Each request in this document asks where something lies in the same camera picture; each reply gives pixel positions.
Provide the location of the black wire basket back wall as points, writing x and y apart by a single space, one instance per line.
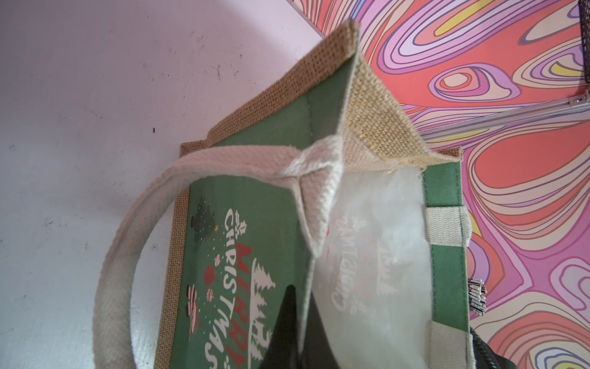
585 34

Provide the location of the metal cup of pencils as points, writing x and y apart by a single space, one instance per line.
477 296

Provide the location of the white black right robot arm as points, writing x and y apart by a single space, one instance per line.
486 358

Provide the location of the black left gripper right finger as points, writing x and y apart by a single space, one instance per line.
316 353

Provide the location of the burlap tote bag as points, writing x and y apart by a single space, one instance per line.
320 182

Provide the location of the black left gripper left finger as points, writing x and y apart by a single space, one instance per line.
282 352

